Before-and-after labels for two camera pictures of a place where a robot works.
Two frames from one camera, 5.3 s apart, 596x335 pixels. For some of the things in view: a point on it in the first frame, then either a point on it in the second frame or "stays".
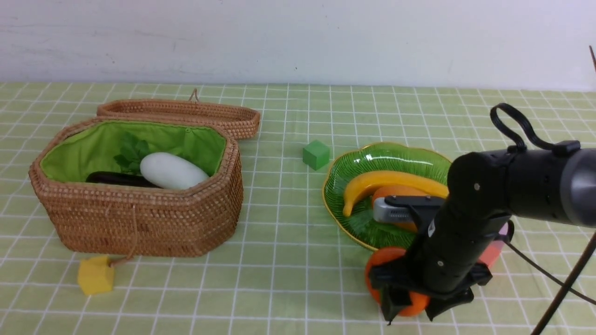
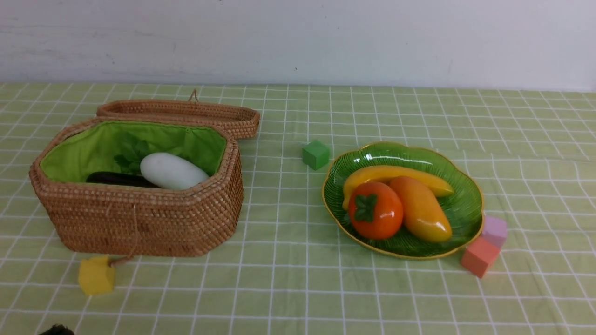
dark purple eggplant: (118, 178) stays
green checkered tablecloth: (292, 272) stays
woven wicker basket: (97, 220) stays
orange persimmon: (416, 303) → (375, 210)
